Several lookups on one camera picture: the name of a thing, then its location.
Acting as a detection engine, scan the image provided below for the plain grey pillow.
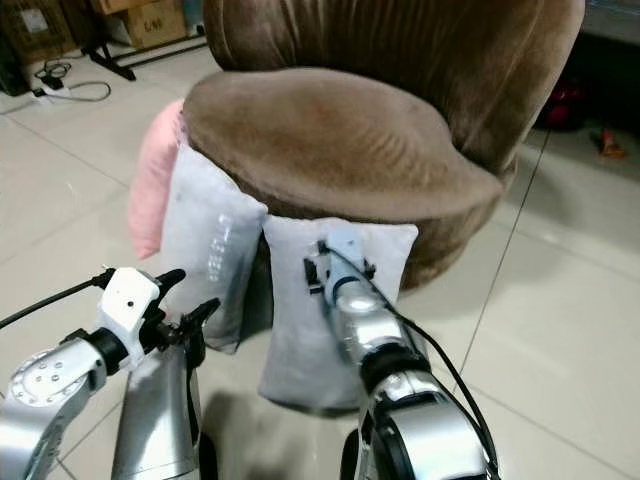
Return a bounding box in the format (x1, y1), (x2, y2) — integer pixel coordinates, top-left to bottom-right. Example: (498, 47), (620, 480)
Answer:
(257, 214), (420, 417)

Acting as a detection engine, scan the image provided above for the grey pillow with print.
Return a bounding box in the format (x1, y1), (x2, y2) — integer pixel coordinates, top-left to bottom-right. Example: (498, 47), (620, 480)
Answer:
(159, 138), (270, 355)

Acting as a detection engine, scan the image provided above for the pink pillow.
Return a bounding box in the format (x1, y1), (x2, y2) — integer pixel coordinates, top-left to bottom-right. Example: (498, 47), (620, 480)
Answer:
(127, 97), (187, 262)

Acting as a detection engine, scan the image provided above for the brown plush sofa chair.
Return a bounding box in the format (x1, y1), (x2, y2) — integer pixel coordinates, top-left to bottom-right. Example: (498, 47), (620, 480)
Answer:
(181, 0), (587, 293)

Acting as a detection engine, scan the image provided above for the silver robot left leg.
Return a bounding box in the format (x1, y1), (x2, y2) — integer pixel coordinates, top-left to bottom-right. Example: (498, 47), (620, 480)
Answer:
(111, 350), (217, 480)

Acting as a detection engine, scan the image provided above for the silver robot leg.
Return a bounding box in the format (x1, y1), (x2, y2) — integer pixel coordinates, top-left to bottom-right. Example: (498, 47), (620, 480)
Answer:
(339, 420), (383, 480)
(111, 350), (217, 480)

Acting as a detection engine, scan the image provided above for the silver robot right leg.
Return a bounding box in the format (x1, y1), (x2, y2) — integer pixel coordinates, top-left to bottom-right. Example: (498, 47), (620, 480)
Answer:
(339, 420), (383, 480)

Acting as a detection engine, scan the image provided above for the black metal rack foot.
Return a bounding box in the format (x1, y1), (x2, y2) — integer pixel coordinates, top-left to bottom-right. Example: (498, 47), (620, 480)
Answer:
(84, 38), (207, 82)

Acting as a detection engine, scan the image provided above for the small cardboard box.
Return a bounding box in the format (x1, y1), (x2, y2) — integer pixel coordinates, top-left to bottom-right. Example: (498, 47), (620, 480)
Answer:
(90, 0), (193, 51)

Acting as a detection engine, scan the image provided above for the large cardboard box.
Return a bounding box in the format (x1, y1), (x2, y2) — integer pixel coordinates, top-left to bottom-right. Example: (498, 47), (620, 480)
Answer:
(0, 0), (78, 67)

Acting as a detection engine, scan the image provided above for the red object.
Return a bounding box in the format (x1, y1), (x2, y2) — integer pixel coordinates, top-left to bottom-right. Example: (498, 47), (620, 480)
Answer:
(538, 83), (593, 132)

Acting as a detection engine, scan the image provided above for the orange object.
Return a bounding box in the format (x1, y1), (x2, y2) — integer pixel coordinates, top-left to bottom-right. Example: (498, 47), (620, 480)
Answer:
(593, 124), (632, 162)

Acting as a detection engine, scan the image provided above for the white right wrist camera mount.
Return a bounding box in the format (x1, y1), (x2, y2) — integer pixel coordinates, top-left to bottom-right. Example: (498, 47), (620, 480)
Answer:
(318, 234), (372, 297)

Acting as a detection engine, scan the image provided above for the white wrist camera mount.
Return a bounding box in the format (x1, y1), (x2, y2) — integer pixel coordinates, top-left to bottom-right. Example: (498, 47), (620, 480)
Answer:
(318, 234), (372, 297)
(97, 267), (162, 368)

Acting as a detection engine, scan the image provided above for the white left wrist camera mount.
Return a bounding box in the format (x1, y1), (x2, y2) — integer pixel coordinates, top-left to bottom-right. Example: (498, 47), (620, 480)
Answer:
(97, 267), (162, 368)

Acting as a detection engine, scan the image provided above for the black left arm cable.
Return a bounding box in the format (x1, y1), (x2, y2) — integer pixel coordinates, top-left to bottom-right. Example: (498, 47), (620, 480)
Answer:
(0, 268), (117, 330)

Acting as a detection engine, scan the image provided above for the white power strip with cables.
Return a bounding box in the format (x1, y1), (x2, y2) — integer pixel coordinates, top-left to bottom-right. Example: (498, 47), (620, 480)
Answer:
(31, 60), (114, 104)

